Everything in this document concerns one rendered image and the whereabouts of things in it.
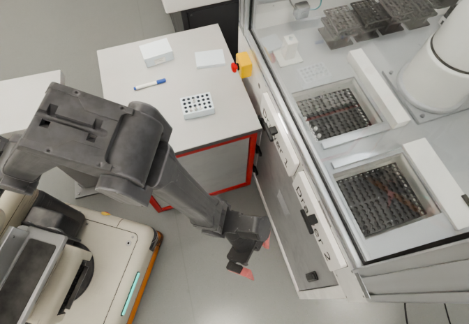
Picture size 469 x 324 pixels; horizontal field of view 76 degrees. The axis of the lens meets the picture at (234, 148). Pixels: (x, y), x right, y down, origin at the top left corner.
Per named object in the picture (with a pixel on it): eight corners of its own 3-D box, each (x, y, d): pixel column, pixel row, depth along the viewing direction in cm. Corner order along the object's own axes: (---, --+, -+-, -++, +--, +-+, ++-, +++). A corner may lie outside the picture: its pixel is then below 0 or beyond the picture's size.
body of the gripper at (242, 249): (265, 233, 80) (254, 216, 76) (248, 267, 74) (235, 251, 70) (246, 228, 84) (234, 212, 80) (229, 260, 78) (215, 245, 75)
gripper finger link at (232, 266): (269, 266, 81) (255, 246, 76) (258, 291, 77) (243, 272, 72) (250, 260, 86) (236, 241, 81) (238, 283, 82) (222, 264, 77)
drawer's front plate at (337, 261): (329, 271, 89) (341, 268, 79) (292, 183, 101) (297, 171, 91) (335, 269, 89) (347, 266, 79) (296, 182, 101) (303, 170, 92)
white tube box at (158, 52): (146, 68, 132) (144, 59, 127) (142, 54, 135) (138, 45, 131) (174, 59, 134) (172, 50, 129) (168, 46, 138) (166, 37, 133)
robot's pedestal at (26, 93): (76, 199, 183) (-18, 140, 116) (75, 156, 196) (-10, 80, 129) (125, 187, 187) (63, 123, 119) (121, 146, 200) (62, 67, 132)
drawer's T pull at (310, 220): (309, 234, 86) (310, 234, 84) (299, 210, 89) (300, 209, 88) (321, 231, 86) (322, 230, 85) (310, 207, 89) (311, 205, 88)
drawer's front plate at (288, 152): (289, 177, 102) (294, 164, 92) (259, 109, 115) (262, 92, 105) (293, 175, 102) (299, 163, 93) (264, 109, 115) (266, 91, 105)
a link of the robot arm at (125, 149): (56, 51, 28) (3, 146, 25) (175, 116, 36) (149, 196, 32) (9, 137, 61) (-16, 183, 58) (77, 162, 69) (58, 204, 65)
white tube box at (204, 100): (184, 120, 120) (183, 114, 116) (181, 103, 123) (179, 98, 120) (215, 113, 121) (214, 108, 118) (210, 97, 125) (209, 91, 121)
